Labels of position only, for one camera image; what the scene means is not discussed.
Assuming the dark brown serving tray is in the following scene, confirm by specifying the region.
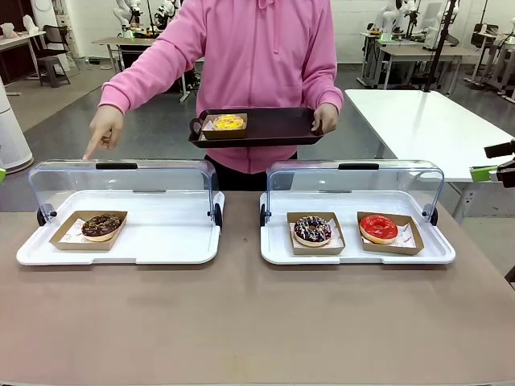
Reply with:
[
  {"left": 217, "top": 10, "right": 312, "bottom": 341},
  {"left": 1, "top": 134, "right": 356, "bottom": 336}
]
[{"left": 187, "top": 106, "right": 326, "bottom": 150}]

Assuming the brown cardboard donut tray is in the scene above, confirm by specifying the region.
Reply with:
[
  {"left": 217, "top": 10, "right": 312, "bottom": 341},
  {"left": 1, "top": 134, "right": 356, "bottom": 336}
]
[
  {"left": 48, "top": 209, "right": 129, "bottom": 252},
  {"left": 286, "top": 211, "right": 348, "bottom": 257},
  {"left": 356, "top": 211, "right": 426, "bottom": 257},
  {"left": 200, "top": 112, "right": 249, "bottom": 141}
]

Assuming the yellow sprinkled donut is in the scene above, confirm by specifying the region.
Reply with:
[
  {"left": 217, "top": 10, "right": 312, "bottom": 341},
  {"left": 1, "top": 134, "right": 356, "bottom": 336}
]
[{"left": 211, "top": 113, "right": 247, "bottom": 131}]

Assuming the person's left forearm pink sleeve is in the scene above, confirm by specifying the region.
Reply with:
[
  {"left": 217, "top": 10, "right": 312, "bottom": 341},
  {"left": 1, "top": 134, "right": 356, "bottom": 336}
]
[{"left": 310, "top": 60, "right": 345, "bottom": 113}]

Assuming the person's right forearm pink sleeve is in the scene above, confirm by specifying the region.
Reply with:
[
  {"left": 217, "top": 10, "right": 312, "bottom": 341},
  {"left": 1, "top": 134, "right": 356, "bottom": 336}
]
[{"left": 98, "top": 55, "right": 166, "bottom": 114}]

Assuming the chocolate donut with sprinkles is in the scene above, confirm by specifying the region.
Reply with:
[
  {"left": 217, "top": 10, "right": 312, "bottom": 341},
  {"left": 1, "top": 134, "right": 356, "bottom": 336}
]
[{"left": 80, "top": 213, "right": 124, "bottom": 243}]

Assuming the red glazed donut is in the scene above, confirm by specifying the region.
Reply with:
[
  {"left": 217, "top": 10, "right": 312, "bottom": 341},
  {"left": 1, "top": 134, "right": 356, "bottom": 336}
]
[{"left": 359, "top": 213, "right": 400, "bottom": 245}]

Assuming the chocolate donut with white drizzle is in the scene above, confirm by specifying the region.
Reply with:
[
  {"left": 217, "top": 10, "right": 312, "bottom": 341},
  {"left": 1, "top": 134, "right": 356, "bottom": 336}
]
[{"left": 292, "top": 215, "right": 333, "bottom": 248}]

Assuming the person in pink hoodie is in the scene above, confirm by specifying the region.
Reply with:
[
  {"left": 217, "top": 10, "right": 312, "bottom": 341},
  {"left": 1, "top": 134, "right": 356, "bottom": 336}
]
[{"left": 98, "top": 0, "right": 345, "bottom": 192}]

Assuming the person's right hand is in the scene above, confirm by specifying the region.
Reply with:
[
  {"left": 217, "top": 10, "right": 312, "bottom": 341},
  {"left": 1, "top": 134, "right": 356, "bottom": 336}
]
[{"left": 82, "top": 105, "right": 126, "bottom": 161}]

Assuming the person's left hand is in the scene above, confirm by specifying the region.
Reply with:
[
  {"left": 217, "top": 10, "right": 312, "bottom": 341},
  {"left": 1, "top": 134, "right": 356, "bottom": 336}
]
[{"left": 311, "top": 105, "right": 339, "bottom": 136}]

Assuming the white cylindrical appliance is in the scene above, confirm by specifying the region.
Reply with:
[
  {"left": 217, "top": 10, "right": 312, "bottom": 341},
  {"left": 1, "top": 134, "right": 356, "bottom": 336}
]
[{"left": 0, "top": 75, "right": 35, "bottom": 175}]

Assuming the white side table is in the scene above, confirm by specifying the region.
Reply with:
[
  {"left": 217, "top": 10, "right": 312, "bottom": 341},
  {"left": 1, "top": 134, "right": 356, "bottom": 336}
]
[{"left": 344, "top": 88, "right": 515, "bottom": 220}]

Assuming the clear display case lid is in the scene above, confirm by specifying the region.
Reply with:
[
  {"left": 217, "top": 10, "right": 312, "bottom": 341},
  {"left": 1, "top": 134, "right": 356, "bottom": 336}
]
[
  {"left": 27, "top": 158, "right": 222, "bottom": 228},
  {"left": 266, "top": 159, "right": 446, "bottom": 227}
]

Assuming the grey background workbench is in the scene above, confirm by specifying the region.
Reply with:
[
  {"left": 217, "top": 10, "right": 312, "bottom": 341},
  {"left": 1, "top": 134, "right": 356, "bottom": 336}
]
[{"left": 360, "top": 31, "right": 480, "bottom": 92}]

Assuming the grey chair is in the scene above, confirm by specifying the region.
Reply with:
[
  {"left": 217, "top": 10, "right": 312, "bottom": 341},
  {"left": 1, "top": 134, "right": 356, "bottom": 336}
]
[{"left": 37, "top": 24, "right": 73, "bottom": 89}]

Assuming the white background desk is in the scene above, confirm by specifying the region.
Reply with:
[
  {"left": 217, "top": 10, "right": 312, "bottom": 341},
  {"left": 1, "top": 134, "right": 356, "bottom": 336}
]
[{"left": 0, "top": 31, "right": 47, "bottom": 98}]

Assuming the white display case base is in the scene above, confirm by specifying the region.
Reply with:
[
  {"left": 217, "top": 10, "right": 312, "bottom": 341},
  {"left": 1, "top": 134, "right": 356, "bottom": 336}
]
[
  {"left": 259, "top": 189, "right": 457, "bottom": 267},
  {"left": 16, "top": 189, "right": 226, "bottom": 267}
]

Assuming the grey background table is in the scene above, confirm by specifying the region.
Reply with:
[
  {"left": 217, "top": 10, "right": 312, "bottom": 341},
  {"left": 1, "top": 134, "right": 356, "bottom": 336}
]
[{"left": 91, "top": 36, "right": 202, "bottom": 102}]

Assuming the black camera pole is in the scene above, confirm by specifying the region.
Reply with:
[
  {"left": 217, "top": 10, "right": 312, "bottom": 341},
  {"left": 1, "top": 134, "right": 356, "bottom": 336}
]
[{"left": 422, "top": 0, "right": 460, "bottom": 94}]

